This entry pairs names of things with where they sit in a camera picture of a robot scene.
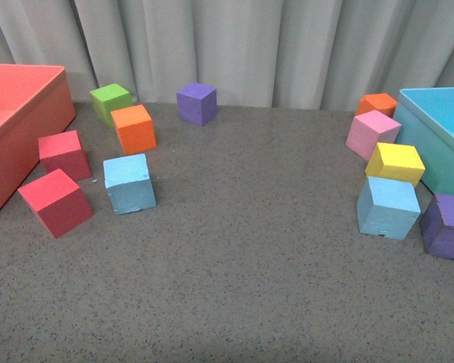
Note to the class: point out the purple foam cube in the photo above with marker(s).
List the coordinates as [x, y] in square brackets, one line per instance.
[197, 103]
[437, 226]

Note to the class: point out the red foam cube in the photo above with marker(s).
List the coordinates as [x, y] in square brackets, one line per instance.
[64, 151]
[57, 201]

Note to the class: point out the orange foam cube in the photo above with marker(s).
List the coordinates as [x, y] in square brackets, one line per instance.
[135, 129]
[381, 102]

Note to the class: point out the purple foam cube back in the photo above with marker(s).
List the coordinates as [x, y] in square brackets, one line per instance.
[197, 103]

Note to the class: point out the orange foam cube right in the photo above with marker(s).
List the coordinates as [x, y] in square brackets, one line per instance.
[381, 102]

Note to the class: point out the green foam cube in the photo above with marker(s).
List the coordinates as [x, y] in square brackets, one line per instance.
[109, 98]

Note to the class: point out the orange foam cube left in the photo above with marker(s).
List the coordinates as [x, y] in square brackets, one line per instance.
[135, 129]

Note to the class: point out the red plastic bin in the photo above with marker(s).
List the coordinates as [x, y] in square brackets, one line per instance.
[35, 101]

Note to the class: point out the red foam cube front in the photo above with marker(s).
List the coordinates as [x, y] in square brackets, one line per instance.
[57, 201]

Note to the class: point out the red foam cube rear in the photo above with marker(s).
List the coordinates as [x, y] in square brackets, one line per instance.
[64, 151]

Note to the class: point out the purple foam cube right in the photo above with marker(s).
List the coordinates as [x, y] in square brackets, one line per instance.
[437, 226]

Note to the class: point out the light blue cube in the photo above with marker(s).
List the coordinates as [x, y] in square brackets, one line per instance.
[387, 207]
[128, 184]

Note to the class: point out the pink foam cube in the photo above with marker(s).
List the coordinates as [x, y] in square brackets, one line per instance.
[367, 129]

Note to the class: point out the grey curtain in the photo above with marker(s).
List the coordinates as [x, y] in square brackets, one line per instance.
[297, 54]

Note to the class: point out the yellow foam cube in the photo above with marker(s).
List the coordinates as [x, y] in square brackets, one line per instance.
[396, 161]

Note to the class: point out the light blue plastic bin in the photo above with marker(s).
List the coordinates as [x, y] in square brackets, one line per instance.
[427, 119]

